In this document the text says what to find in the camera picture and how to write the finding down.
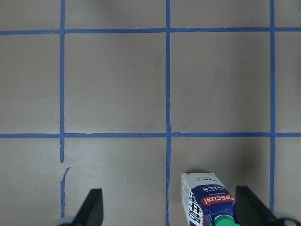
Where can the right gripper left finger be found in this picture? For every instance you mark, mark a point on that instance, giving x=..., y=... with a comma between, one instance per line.
x=91, y=211

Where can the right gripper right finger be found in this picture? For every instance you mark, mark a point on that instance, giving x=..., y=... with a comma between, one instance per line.
x=250, y=210

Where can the blue white milk carton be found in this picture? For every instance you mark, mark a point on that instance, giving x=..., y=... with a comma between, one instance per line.
x=206, y=201

